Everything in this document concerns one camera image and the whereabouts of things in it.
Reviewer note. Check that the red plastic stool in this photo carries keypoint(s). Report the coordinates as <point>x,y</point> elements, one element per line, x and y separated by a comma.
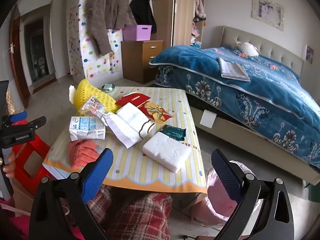
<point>37,145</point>

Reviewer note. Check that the colourful clothes pile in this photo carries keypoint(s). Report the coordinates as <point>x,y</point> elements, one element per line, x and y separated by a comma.
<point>196,33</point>

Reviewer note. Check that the polka dot white board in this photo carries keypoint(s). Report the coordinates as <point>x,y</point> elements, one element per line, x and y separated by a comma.
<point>100,62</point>

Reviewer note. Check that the yellow foam fruit net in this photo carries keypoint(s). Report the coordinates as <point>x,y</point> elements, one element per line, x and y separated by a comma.
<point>86,92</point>

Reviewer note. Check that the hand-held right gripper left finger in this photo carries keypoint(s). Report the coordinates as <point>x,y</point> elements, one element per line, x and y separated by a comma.
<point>97,175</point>

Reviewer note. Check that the beige upholstered bed frame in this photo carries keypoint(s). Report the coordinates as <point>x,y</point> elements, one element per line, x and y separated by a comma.
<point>275,42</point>

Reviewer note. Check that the red yellow figure package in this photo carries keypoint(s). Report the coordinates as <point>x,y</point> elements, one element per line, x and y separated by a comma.
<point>156,112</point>

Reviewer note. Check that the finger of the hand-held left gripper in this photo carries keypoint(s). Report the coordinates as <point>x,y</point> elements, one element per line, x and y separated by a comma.
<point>19,116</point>
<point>37,122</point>

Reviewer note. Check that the white blue milk carton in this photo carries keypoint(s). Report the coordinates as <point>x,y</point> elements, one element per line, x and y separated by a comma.
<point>86,128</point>

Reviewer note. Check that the red paper envelope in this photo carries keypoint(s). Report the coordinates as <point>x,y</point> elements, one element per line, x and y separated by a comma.
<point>135,98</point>

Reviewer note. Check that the round green tin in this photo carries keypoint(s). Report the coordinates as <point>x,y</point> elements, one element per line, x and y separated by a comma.
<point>108,88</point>

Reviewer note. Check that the wooden nightstand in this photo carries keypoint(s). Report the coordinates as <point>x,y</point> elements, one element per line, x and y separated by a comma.
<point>140,62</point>

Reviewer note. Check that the brown wooden door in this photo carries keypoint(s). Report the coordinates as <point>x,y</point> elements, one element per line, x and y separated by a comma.
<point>17,62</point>

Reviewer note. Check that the pink hanging garment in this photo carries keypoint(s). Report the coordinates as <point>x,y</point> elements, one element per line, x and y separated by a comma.
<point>198,5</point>

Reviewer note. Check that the white pillow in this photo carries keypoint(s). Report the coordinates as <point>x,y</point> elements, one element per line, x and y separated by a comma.
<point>246,48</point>

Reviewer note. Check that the brown cardboard box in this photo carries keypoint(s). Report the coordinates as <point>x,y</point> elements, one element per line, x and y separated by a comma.
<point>21,197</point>

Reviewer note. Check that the white tissue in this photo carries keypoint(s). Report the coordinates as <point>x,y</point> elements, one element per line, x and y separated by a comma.
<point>72,93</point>

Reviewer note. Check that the white hanging card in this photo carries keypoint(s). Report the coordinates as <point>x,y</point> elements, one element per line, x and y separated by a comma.
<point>208,118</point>

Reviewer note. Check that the orange knitted cloth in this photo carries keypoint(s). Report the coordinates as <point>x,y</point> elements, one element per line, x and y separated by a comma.
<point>81,153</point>

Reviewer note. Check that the cartoon print snack wrapper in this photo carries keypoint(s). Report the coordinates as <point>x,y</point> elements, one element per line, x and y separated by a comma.
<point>93,106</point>

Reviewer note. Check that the person's left hand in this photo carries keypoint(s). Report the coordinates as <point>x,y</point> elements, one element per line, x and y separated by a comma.
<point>10,165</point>

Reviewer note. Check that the dark green wrapper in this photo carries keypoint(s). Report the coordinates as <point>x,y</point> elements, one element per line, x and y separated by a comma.
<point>173,132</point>

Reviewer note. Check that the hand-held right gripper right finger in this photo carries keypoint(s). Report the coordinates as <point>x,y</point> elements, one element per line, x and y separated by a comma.
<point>226,175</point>

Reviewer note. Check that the pink trash bag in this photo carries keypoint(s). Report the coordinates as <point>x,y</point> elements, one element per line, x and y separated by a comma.
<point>220,197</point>

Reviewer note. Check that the person's plaid pants leg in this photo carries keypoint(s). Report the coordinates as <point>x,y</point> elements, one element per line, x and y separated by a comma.
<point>140,217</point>

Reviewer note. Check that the wooden wardrobe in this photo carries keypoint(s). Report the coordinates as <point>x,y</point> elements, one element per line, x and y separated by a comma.
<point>181,15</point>

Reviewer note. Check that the wall poster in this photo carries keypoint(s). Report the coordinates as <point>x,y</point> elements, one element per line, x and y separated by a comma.
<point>268,11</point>

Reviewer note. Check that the small wall picture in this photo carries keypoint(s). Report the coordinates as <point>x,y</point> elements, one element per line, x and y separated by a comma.
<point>309,54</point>

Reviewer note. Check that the blue floral blanket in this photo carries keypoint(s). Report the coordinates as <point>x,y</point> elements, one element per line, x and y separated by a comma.
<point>262,90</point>

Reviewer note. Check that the purple plastic basket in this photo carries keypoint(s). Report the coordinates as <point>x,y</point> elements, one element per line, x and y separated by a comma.
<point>137,33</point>

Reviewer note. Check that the torn white cardboard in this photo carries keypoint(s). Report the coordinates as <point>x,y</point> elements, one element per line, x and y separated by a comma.
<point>120,131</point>

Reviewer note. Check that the brown padded coat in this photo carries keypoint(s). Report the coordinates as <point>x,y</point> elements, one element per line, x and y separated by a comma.
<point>110,12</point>

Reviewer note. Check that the white toilet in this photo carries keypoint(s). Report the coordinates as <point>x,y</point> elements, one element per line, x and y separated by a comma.
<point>42,66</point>

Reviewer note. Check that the white foam block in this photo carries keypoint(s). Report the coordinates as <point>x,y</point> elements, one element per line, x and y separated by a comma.
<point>166,151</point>

